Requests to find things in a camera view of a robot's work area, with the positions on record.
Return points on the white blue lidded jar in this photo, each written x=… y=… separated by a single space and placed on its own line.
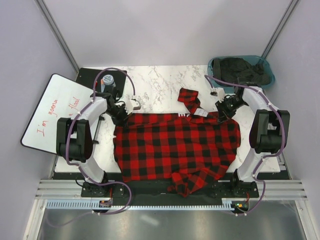
x=109 y=81

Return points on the black mat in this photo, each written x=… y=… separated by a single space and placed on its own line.
x=86 y=77

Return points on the black clothing in bin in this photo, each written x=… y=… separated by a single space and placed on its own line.
x=240 y=71

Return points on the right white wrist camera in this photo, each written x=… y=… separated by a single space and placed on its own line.
x=217 y=92

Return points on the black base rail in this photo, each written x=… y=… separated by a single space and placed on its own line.
x=159 y=193

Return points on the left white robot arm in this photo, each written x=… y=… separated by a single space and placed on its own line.
x=74 y=140

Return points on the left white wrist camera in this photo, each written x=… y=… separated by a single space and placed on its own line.
x=132 y=105

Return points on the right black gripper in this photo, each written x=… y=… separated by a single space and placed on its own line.
x=223 y=114

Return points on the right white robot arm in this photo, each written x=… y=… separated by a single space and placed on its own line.
x=268 y=134

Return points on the teal plastic bin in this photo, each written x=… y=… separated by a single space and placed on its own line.
x=271 y=77

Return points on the red black plaid shirt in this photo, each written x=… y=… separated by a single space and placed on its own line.
x=191 y=149

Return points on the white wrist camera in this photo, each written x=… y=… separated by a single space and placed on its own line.
x=132 y=105
x=217 y=92

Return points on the white dry erase board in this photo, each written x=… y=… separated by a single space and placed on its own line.
x=62 y=98

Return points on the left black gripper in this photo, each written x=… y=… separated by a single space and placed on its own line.
x=121 y=122

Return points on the light blue cable duct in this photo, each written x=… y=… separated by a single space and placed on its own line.
x=100 y=204

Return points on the blue orange eraser stick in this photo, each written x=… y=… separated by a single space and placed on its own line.
x=102 y=85

